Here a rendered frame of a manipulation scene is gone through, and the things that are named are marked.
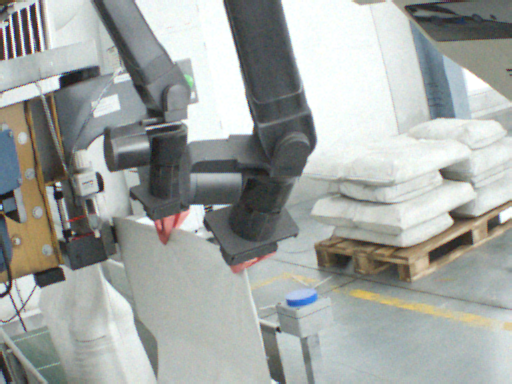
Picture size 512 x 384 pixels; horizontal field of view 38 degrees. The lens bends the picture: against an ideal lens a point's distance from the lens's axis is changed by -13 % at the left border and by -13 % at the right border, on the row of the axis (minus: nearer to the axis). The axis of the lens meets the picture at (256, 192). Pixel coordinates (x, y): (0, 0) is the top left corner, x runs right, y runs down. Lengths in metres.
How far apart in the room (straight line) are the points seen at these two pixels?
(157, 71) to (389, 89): 5.94
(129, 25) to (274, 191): 0.37
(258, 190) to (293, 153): 0.08
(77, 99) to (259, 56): 0.69
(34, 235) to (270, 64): 0.74
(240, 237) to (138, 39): 0.34
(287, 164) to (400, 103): 6.26
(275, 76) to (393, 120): 6.24
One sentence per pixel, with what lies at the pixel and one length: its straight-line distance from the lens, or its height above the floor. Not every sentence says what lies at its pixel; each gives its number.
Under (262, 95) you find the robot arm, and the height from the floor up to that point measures 1.28.
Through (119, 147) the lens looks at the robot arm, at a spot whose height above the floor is 1.23.
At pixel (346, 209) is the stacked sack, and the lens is 4.39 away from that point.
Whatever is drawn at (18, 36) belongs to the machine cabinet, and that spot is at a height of 1.69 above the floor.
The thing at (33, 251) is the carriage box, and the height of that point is 1.07.
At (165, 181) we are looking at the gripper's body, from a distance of 1.23.
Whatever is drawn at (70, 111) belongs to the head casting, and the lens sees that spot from 1.45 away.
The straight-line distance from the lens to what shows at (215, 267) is 1.15.
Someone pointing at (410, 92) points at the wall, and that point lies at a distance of 7.21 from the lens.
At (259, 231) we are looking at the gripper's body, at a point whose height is 1.12.
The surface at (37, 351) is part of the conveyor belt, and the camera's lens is 3.07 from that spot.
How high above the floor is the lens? 1.35
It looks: 11 degrees down
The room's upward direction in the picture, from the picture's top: 12 degrees counter-clockwise
